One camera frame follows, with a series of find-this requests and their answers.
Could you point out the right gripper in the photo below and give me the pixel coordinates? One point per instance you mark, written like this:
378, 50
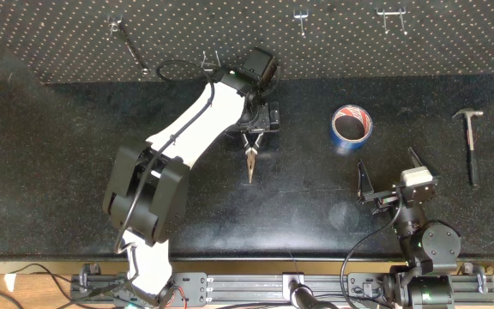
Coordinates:
382, 198

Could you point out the roll of blue tape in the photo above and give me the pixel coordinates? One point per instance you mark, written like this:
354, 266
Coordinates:
350, 143

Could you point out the pliers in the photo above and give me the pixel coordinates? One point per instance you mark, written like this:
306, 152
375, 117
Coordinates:
251, 165

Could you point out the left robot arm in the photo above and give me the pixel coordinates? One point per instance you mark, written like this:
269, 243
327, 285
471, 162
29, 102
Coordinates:
204, 124

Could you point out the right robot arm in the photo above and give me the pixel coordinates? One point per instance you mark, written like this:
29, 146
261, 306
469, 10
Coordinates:
437, 246

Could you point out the black pegboard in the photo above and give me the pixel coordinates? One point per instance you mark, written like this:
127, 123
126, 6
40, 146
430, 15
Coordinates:
358, 47

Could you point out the hammer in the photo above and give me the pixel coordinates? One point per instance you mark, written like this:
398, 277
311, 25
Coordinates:
470, 141

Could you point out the metal hook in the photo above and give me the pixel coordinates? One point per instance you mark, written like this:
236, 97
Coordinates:
301, 19
204, 58
114, 20
385, 19

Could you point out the white tape piece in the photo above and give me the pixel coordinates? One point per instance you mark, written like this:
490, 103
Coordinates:
10, 282

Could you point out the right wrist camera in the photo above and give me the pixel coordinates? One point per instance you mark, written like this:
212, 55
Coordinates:
416, 178

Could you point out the mounting rail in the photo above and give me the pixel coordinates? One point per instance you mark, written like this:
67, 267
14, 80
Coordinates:
247, 288

